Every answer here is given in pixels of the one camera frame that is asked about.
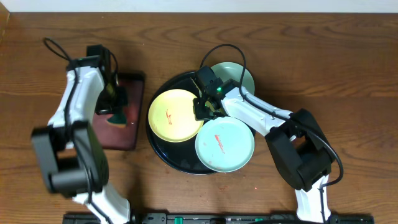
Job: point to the pale green plate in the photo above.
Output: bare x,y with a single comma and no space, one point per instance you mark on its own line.
231,70

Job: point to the yellow plate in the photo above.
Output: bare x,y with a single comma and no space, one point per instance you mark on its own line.
171,116

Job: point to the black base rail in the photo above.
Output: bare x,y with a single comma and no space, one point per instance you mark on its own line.
162,218

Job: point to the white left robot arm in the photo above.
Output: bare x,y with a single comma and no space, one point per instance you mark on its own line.
70,156

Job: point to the light blue plate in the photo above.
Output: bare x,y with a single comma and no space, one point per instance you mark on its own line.
224,144

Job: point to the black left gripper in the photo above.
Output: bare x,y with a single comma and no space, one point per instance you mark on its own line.
122,104

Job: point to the black round tray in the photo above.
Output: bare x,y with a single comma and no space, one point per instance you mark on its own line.
179,155

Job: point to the dark red rectangular tray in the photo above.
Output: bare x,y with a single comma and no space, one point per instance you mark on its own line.
124,139

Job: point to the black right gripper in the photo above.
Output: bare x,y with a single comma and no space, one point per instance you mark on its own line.
199,115

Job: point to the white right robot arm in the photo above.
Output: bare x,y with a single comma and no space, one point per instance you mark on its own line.
300,151

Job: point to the green sponge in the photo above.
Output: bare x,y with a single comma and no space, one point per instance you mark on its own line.
118,120

